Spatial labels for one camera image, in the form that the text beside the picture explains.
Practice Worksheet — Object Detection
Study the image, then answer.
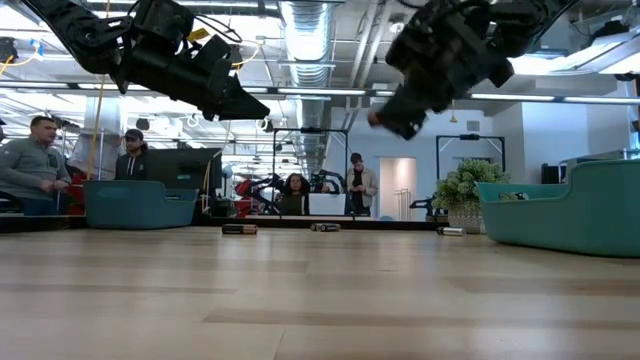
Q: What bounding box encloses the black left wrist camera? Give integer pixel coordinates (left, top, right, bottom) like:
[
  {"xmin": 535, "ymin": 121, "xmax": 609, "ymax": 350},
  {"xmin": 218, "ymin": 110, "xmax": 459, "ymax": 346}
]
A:
[{"xmin": 192, "ymin": 33, "xmax": 235, "ymax": 69}]

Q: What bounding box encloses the black metal rig frame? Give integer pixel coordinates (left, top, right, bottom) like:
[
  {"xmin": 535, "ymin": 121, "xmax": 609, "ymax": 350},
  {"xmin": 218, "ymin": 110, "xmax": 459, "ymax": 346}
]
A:
[
  {"xmin": 271, "ymin": 127, "xmax": 350, "ymax": 206},
  {"xmin": 435, "ymin": 133, "xmax": 507, "ymax": 181}
]

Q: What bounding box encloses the small black monitor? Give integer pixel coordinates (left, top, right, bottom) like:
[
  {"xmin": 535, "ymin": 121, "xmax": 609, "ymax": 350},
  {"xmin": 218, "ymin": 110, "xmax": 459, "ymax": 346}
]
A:
[{"xmin": 541, "ymin": 163, "xmax": 569, "ymax": 186}]

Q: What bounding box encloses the thin left wrist cable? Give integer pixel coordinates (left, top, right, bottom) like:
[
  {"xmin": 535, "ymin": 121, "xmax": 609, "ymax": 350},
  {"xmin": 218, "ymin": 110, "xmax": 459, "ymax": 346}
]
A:
[{"xmin": 193, "ymin": 13, "xmax": 244, "ymax": 45}]

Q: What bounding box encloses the light teal plastic bin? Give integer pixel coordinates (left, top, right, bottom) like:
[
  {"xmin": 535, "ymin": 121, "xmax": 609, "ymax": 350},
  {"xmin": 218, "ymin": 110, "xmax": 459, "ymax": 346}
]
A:
[{"xmin": 474, "ymin": 158, "xmax": 640, "ymax": 258}]

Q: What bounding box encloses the potted green plant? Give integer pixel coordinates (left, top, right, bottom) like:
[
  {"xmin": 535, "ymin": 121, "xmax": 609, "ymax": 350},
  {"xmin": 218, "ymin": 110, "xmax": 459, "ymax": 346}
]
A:
[{"xmin": 432, "ymin": 157, "xmax": 514, "ymax": 235}]

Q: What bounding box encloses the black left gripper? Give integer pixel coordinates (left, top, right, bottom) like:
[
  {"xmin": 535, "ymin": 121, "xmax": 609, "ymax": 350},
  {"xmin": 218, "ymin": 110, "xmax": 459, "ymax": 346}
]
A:
[{"xmin": 113, "ymin": 44, "xmax": 272, "ymax": 122}]

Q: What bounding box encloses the person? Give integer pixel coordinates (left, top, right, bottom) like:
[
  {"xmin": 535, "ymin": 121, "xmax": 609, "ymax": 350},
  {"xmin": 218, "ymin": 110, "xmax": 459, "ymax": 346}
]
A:
[
  {"xmin": 345, "ymin": 152, "xmax": 380, "ymax": 217},
  {"xmin": 67, "ymin": 112, "xmax": 124, "ymax": 181},
  {"xmin": 277, "ymin": 172, "xmax": 311, "ymax": 216},
  {"xmin": 0, "ymin": 115, "xmax": 72, "ymax": 216},
  {"xmin": 114, "ymin": 128, "xmax": 150, "ymax": 181}
]

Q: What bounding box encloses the silver spiral air duct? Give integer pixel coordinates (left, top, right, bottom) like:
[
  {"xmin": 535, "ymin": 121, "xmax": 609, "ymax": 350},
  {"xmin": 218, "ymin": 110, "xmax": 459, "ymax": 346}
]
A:
[{"xmin": 278, "ymin": 0, "xmax": 337, "ymax": 174}]

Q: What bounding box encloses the red machine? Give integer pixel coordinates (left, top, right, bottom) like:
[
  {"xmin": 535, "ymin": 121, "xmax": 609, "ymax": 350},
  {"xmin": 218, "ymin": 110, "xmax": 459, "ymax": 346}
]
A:
[{"xmin": 234, "ymin": 178, "xmax": 256, "ymax": 217}]

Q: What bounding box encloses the black ceiling device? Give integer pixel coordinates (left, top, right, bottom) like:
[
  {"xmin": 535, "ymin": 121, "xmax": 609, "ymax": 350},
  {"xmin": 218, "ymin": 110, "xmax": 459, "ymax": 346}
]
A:
[{"xmin": 0, "ymin": 37, "xmax": 19, "ymax": 64}]

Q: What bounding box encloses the dark teal plastic bin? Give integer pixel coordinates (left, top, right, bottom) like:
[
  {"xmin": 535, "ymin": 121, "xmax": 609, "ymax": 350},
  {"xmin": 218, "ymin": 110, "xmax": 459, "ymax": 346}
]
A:
[{"xmin": 82, "ymin": 179, "xmax": 200, "ymax": 230}]

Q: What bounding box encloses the black aluminium table frame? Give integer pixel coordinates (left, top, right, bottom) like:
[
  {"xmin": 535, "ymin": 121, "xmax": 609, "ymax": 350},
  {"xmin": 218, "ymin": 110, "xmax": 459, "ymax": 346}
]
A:
[{"xmin": 0, "ymin": 213, "xmax": 451, "ymax": 234}]

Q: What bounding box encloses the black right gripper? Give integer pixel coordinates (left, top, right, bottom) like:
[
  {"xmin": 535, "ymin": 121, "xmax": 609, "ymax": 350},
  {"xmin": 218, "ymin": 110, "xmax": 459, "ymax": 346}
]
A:
[{"xmin": 367, "ymin": 0, "xmax": 516, "ymax": 142}]

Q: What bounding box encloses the long ceiling light bar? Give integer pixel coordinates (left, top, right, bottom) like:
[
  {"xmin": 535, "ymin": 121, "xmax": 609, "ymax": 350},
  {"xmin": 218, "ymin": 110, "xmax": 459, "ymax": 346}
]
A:
[{"xmin": 0, "ymin": 82, "xmax": 640, "ymax": 105}]

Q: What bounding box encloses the red cart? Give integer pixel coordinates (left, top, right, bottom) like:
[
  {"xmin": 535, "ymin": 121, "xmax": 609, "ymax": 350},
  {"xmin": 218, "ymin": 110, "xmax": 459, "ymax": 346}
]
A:
[{"xmin": 64, "ymin": 172, "xmax": 89, "ymax": 216}]

